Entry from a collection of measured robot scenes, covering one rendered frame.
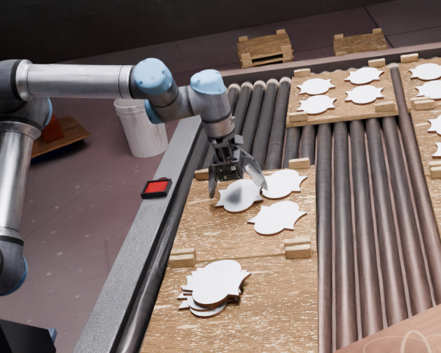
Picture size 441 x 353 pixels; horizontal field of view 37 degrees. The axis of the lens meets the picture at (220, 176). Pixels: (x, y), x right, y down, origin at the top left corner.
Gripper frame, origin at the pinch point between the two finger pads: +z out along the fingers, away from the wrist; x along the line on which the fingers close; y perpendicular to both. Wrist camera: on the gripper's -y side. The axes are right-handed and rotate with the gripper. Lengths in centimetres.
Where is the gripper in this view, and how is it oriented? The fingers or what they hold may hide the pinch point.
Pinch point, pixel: (239, 193)
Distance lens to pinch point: 176.3
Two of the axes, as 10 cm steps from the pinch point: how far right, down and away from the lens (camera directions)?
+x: 9.6, -1.5, -2.2
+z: 2.4, 8.3, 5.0
